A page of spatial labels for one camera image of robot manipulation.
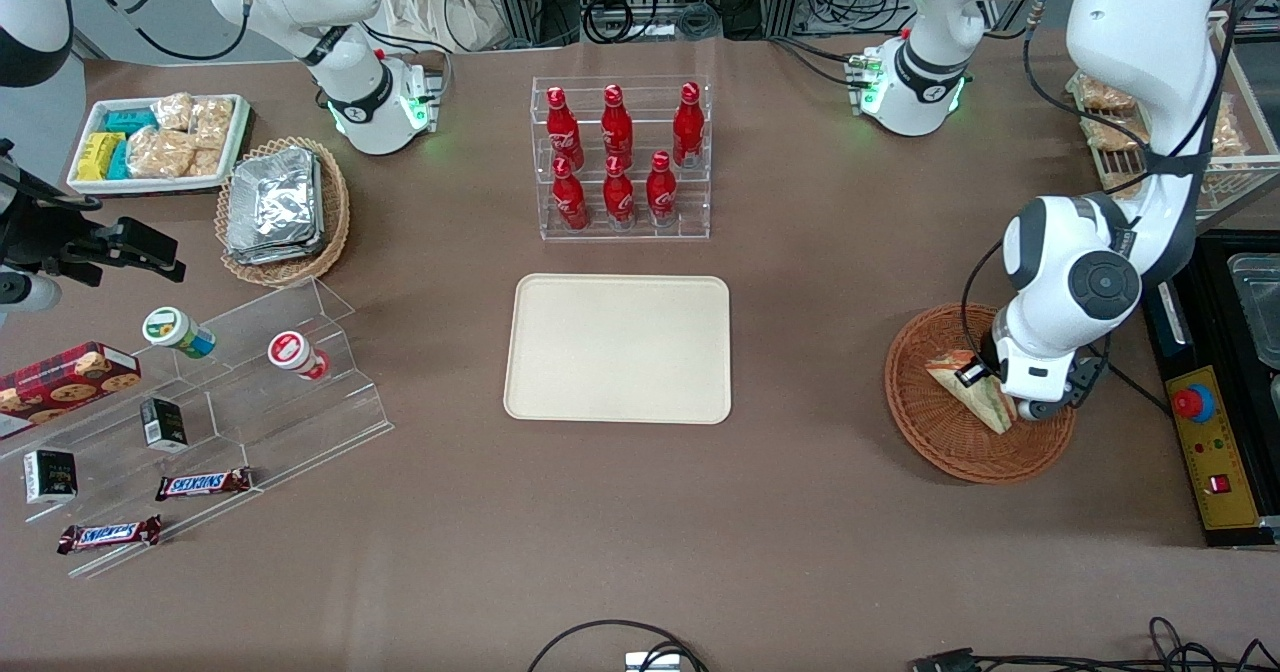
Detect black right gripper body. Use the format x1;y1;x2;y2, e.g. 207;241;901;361
0;184;121;275

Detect triangle sandwich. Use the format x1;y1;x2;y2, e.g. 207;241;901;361
924;350;1019;435

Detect white rectangular snack tray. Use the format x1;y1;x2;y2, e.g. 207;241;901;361
66;94;253;196

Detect brown round wicker basket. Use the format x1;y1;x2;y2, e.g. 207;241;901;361
884;302;1078;485

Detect tan oval wicker basket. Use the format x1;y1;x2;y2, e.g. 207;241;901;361
215;136;351;288

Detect beige plastic tray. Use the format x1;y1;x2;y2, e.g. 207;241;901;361
503;273;733;425

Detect green lid yoghurt cup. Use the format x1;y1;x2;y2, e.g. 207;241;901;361
142;306;217;359

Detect yellow snack packet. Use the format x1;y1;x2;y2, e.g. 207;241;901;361
76;132;127;182

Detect clear rice cracker pack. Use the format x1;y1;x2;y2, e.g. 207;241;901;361
190;98;235;151
150;92;195;134
126;127;197;179

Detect red cookie box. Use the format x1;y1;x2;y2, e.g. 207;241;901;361
0;342;142;441

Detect stacked foil containers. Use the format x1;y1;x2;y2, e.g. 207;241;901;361
225;147;327;266

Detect black machine with yellow panel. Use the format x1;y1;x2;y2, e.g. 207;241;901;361
1140;232;1280;550

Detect red lid yoghurt cup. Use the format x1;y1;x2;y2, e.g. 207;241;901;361
267;331;332;382

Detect steel pan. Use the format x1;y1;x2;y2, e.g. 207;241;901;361
1226;252;1280;371

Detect clear acrylic stepped shelf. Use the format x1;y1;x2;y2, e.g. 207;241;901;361
0;275;394;580

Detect small black white box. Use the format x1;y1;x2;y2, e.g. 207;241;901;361
23;449;79;505

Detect Snickers chocolate bar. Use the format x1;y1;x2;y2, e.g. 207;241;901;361
155;467;254;502
57;515;163;555

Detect clear fried snack pack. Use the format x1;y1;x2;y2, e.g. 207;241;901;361
1080;115;1151;152
1075;74;1141;113
1208;102;1253;189

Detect clear acrylic bottle rack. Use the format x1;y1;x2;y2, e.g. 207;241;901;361
531;75;712;243

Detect red cola bottle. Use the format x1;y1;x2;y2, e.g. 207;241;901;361
602;84;635;168
546;86;585;169
672;82;706;169
603;155;638;229
551;157;590;232
645;151;679;226

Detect white cloth bag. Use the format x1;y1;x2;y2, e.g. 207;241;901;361
380;0;506;53

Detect black power cable with plug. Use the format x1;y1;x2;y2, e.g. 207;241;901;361
1100;352;1173;418

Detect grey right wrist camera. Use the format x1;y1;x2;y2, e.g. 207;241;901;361
0;272;63;315

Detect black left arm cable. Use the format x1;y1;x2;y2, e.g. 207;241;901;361
960;0;1161;378

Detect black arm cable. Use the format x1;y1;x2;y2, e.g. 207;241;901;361
70;0;253;63
960;0;1161;378

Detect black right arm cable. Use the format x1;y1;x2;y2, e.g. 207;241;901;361
70;0;253;63

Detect white wire basket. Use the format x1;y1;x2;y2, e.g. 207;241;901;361
1065;12;1280;235

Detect black cable bundle with connector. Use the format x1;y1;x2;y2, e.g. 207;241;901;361
910;616;1280;672

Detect black right base cables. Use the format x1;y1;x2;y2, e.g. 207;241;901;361
362;22;453;78

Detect black base cables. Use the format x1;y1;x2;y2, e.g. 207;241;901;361
362;22;453;78
768;34;869;88

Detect black left base cables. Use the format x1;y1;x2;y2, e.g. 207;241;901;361
768;34;869;88

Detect black looped table cable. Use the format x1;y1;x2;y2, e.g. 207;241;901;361
527;619;709;672

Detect coiled black background cable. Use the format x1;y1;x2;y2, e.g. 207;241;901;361
583;0;721;45

